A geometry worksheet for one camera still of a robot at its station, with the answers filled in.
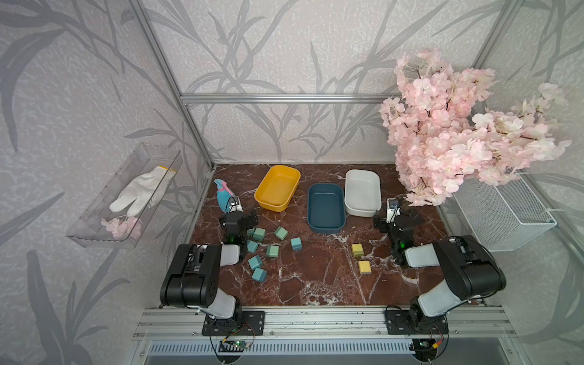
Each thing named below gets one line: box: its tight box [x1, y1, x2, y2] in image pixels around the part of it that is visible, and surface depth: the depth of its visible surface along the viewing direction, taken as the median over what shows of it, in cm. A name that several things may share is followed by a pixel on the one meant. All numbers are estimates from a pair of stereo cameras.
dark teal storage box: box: [307, 182, 346, 235], surface depth 104 cm
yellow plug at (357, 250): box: [351, 243, 365, 258], surface depth 91 cm
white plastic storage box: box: [343, 168, 382, 218], surface depth 106 cm
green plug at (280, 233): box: [273, 225, 289, 241], surface depth 95 cm
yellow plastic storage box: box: [253, 165, 302, 213], surface depth 113 cm
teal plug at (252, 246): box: [246, 240, 259, 254], surface depth 91 cm
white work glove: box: [108, 165, 178, 217], surface depth 68 cm
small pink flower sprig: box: [100, 215, 143, 240], surface depth 60 cm
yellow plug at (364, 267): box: [358, 260, 372, 275], surface depth 86 cm
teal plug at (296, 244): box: [290, 237, 304, 252], surface depth 92 cm
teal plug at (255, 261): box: [247, 254, 263, 270], surface depth 87 cm
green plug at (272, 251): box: [266, 244, 280, 258], surface depth 90 cm
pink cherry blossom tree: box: [378, 48, 572, 207], surface depth 57 cm
